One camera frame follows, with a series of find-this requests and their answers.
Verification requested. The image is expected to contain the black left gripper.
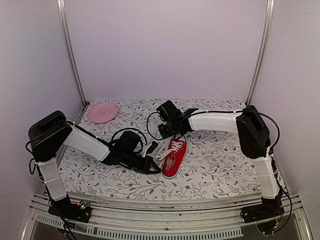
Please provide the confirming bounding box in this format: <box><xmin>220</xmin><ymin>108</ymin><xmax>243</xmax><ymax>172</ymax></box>
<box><xmin>121</xmin><ymin>150</ymin><xmax>162</xmax><ymax>174</ymax></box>

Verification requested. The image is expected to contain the red canvas sneaker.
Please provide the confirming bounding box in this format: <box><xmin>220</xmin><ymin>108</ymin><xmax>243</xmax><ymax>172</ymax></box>
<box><xmin>155</xmin><ymin>136</ymin><xmax>187</xmax><ymax>179</ymax></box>

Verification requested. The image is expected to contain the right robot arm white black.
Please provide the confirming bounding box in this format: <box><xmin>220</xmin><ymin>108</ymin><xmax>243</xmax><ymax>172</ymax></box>
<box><xmin>156</xmin><ymin>100</ymin><xmax>282</xmax><ymax>218</ymax></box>

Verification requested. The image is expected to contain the floral patterned table mat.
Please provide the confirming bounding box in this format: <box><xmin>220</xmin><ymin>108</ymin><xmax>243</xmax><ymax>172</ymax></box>
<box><xmin>58</xmin><ymin>99</ymin><xmax>280</xmax><ymax>201</ymax></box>

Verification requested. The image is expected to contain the pink plastic plate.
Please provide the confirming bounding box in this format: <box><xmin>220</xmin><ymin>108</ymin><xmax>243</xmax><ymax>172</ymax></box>
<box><xmin>88</xmin><ymin>102</ymin><xmax>119</xmax><ymax>124</ymax></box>

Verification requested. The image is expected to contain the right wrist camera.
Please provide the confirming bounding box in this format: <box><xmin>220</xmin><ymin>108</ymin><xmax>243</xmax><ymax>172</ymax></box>
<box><xmin>156</xmin><ymin>106</ymin><xmax>169</xmax><ymax>123</ymax></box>

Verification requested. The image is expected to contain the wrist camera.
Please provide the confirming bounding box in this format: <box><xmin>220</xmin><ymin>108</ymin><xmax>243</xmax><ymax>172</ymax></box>
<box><xmin>142</xmin><ymin>141</ymin><xmax>158</xmax><ymax>157</ymax></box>
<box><xmin>156</xmin><ymin>106</ymin><xmax>169</xmax><ymax>123</ymax></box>

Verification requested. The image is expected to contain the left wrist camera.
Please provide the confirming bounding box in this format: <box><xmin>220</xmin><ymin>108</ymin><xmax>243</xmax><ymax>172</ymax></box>
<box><xmin>142</xmin><ymin>141</ymin><xmax>158</xmax><ymax>157</ymax></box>

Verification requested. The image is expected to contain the left camera black cable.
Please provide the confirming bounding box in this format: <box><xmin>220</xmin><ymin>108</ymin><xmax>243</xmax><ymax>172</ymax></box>
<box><xmin>109</xmin><ymin>128</ymin><xmax>147</xmax><ymax>156</ymax></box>

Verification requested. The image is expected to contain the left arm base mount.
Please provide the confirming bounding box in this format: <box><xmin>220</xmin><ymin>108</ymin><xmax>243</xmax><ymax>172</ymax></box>
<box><xmin>48</xmin><ymin>198</ymin><xmax>92</xmax><ymax>223</ymax></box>

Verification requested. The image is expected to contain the front aluminium rail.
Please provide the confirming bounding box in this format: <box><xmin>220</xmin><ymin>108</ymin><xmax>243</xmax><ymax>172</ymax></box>
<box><xmin>22</xmin><ymin>193</ymin><xmax>316</xmax><ymax>240</ymax></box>

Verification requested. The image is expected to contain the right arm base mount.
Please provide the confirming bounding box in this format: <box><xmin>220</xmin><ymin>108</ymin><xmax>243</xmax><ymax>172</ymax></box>
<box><xmin>240</xmin><ymin>198</ymin><xmax>285</xmax><ymax>235</ymax></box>

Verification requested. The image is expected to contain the right aluminium frame post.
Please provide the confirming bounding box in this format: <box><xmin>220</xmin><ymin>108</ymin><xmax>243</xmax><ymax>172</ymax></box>
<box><xmin>245</xmin><ymin>0</ymin><xmax>275</xmax><ymax>105</ymax></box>

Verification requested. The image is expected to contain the aluminium frame post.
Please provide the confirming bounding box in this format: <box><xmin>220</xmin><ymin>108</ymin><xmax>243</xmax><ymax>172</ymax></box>
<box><xmin>56</xmin><ymin>0</ymin><xmax>87</xmax><ymax>107</ymax></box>
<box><xmin>245</xmin><ymin>0</ymin><xmax>275</xmax><ymax>105</ymax></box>

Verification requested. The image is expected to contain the left aluminium frame post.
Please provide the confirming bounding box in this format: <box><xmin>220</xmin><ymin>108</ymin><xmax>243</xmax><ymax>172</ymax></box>
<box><xmin>56</xmin><ymin>0</ymin><xmax>87</xmax><ymax>107</ymax></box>

